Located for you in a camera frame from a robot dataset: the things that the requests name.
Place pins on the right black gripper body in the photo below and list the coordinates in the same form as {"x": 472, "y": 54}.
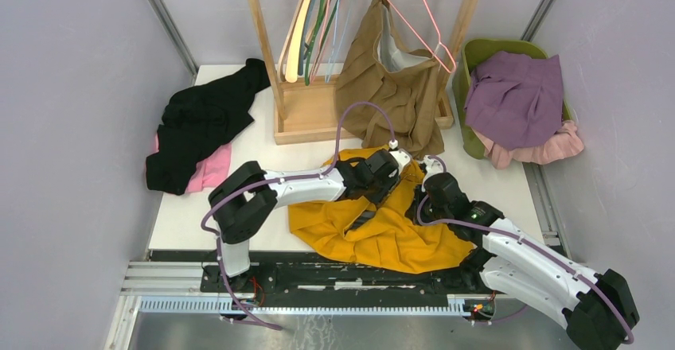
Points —
{"x": 430, "y": 213}

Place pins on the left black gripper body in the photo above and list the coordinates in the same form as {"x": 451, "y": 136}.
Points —
{"x": 378, "y": 191}

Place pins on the yellow garment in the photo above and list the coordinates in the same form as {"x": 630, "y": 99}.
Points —
{"x": 355, "y": 231}

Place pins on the tan pleated skirt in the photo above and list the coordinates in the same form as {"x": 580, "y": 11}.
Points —
{"x": 385, "y": 91}

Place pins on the pink wire hanger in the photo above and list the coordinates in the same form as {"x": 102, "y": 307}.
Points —
{"x": 317, "y": 50}
{"x": 418, "y": 17}

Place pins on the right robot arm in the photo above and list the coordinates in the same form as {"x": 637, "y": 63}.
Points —
{"x": 596, "y": 310}

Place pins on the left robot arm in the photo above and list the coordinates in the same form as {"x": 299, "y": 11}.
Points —
{"x": 241, "y": 204}

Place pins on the wooden hanger rack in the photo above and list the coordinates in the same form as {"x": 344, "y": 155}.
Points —
{"x": 306, "y": 113}

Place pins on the beige wooden hanger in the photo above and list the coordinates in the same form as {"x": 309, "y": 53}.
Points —
{"x": 289, "y": 57}

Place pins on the grey plastic hanger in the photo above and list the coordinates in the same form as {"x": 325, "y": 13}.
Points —
{"x": 304, "y": 47}

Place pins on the green plastic hanger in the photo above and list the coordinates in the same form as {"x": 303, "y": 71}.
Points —
{"x": 313, "y": 30}

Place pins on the purple garment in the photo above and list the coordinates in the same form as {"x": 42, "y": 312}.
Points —
{"x": 516, "y": 100}

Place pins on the light pink ruffled garment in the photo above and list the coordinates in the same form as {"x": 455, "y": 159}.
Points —
{"x": 565, "y": 143}

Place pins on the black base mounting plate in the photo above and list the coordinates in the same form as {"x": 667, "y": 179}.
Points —
{"x": 308, "y": 280}

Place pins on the green plastic bin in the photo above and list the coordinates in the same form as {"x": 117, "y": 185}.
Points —
{"x": 475, "y": 52}

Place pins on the black garment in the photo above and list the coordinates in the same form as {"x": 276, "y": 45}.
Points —
{"x": 200, "y": 119}

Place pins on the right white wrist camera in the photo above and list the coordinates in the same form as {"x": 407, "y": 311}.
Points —
{"x": 432, "y": 165}

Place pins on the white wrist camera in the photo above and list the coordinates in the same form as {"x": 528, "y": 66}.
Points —
{"x": 432, "y": 165}
{"x": 402, "y": 157}

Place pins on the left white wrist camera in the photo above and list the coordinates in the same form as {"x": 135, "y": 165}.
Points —
{"x": 402, "y": 157}

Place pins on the blue wire hanger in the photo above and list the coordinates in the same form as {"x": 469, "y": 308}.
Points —
{"x": 334, "y": 44}

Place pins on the aluminium frame rail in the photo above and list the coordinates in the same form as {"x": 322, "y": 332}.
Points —
{"x": 175, "y": 300}

